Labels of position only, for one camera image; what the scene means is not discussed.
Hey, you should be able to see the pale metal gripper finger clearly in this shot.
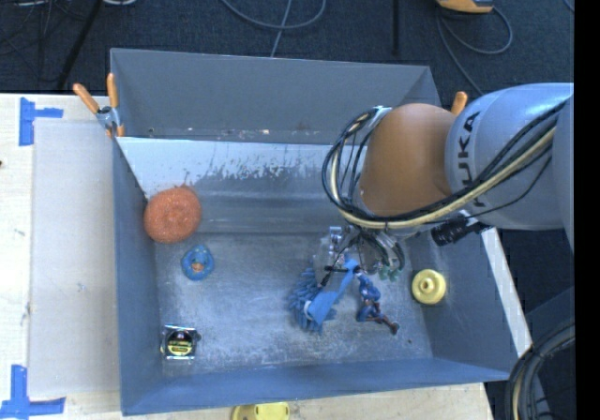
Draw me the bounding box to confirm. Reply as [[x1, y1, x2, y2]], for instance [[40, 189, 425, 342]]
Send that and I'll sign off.
[[320, 225, 350, 268], [337, 239, 360, 271]]

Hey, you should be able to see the blue toy action figure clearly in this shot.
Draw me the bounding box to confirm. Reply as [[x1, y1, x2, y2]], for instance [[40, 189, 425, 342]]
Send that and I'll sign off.
[[354, 267, 401, 336]]

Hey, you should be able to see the blue fluffy duster mitt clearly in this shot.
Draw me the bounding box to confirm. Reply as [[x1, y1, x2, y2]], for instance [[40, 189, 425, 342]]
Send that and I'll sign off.
[[287, 258, 363, 334]]

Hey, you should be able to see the yellow round disc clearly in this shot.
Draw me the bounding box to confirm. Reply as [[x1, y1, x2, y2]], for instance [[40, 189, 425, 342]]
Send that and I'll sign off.
[[411, 268, 448, 306]]

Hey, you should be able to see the grey metal bin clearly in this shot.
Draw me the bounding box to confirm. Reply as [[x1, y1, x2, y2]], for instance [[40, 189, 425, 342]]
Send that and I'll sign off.
[[108, 47, 522, 417]]

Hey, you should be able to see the orange round scouring pad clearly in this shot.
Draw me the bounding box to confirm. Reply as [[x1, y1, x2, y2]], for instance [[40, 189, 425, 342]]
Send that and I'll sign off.
[[142, 186, 203, 244]]

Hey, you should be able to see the black and yellow tape measure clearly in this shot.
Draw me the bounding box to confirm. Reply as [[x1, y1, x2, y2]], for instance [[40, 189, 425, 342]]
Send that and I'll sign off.
[[159, 323, 203, 361]]

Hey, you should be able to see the pale wood flat board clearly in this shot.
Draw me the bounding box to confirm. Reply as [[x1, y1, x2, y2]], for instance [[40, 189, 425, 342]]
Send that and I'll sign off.
[[26, 117, 124, 403]]

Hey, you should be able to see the black cylinder on white bracket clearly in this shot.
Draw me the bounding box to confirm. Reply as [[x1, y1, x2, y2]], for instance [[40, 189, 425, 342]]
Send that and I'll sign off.
[[429, 217, 489, 248]]

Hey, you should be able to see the blue ring toy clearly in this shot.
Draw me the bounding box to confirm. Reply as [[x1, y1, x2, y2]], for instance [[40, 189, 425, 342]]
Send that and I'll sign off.
[[181, 244, 217, 281]]

